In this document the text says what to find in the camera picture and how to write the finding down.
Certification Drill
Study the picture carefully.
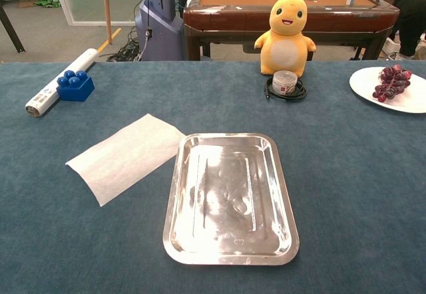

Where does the white plate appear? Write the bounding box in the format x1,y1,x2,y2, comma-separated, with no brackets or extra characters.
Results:
349,66,426,114

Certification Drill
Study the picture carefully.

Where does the white paper sheet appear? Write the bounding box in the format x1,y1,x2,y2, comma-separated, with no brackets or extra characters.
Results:
65,113,186,208

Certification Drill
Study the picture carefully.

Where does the blue toy building block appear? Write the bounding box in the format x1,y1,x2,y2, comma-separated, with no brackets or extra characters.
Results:
56,70,96,102

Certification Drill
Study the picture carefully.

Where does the seated person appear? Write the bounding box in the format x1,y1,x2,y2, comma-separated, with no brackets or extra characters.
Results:
389,0,426,61

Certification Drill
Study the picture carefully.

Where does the shiny metal tray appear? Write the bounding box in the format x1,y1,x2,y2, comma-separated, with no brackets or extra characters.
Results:
162,132,300,267

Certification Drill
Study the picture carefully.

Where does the blue felt tablecloth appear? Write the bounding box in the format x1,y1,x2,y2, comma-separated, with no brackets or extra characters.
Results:
0,60,426,294

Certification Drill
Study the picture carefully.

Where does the bunch of red grapes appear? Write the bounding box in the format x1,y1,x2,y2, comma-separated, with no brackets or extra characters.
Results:
371,64,413,103

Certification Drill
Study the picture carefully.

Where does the black slanted table leg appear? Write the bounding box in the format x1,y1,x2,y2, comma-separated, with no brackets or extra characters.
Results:
0,1,27,54

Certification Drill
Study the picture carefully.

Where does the black coiled cable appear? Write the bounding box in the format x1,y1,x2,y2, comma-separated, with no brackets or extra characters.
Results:
263,76,308,102

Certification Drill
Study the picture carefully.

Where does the yellow plush toy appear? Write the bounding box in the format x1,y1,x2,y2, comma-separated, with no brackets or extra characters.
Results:
254,0,317,78

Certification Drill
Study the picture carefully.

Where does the tangle of floor cables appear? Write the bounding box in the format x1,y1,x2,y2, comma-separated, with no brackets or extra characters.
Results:
99,27,147,63

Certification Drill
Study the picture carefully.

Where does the small clear jar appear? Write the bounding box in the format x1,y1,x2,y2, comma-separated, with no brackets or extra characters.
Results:
272,70,298,96

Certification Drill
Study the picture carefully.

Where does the green object on floor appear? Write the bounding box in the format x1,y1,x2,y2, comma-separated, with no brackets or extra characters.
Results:
33,0,63,9

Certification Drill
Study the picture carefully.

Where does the brown mahjong table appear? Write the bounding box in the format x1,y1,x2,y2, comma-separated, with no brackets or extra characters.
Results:
182,0,400,62

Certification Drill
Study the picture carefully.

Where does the blue grey machine body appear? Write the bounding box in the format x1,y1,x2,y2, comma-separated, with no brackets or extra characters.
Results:
134,0,185,62

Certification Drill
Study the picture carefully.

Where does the white film roll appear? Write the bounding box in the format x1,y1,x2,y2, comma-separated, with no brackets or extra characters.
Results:
25,48,100,118

